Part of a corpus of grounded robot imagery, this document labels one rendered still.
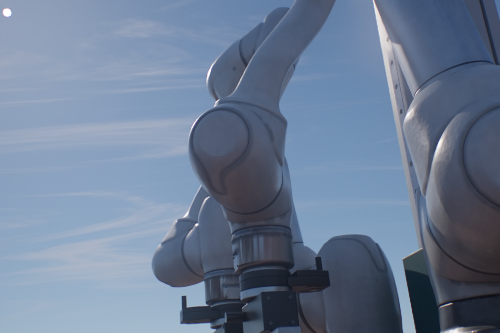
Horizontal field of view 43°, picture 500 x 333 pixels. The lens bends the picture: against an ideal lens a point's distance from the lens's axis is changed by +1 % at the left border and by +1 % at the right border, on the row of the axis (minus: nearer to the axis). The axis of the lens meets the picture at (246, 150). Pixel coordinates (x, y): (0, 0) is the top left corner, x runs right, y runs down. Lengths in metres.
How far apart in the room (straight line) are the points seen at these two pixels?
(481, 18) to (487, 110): 0.58
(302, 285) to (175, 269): 0.44
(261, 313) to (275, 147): 0.22
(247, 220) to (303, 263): 0.57
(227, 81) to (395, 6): 0.81
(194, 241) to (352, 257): 0.33
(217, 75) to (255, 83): 0.80
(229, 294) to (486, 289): 0.47
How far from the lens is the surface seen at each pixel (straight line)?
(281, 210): 0.90
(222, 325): 1.14
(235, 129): 0.73
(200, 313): 1.15
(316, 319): 1.36
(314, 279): 0.91
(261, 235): 0.89
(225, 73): 1.59
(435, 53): 0.79
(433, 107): 0.73
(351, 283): 1.30
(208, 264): 1.18
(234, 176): 0.74
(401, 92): 1.44
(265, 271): 0.89
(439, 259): 0.87
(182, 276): 1.28
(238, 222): 0.90
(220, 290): 1.16
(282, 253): 0.89
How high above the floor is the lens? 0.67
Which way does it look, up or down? 22 degrees up
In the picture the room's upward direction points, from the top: 5 degrees counter-clockwise
